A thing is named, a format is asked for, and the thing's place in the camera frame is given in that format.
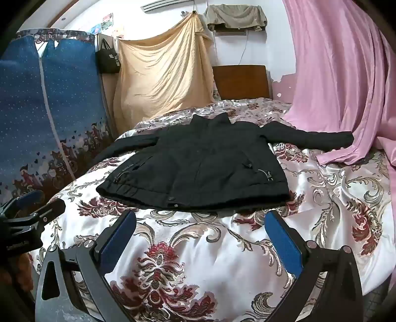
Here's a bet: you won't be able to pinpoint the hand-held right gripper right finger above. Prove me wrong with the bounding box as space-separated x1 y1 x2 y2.
264 210 365 322

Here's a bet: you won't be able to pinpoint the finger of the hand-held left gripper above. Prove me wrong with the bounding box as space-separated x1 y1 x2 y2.
0 189 45 218
17 198 66 231

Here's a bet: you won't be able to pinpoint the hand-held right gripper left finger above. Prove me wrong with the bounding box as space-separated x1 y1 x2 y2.
34 211 138 322

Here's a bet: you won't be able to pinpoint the black jacket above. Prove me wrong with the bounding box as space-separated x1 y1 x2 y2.
88 112 355 214

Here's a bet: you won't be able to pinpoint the floral satin bedspread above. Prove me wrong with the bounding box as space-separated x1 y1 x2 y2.
31 97 393 322

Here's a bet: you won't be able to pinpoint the black hanging bag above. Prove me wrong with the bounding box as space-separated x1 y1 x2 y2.
95 37 121 75

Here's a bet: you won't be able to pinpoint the wooden headboard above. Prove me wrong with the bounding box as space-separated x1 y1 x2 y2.
212 64 273 101

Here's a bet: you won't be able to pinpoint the beige hanging cloth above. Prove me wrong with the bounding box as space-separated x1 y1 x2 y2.
113 12 217 135

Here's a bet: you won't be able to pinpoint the pink curtain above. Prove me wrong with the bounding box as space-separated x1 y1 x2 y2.
272 0 396 166

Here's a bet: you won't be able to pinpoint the olive hanging garment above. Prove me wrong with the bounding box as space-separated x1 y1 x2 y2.
204 4 268 33

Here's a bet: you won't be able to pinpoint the white air conditioner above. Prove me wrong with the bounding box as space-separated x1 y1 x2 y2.
142 0 198 13

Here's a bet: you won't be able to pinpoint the wall pictures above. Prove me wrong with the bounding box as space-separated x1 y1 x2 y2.
95 12 116 34

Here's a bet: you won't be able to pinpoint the thin white cable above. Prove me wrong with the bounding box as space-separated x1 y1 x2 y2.
239 31 248 66

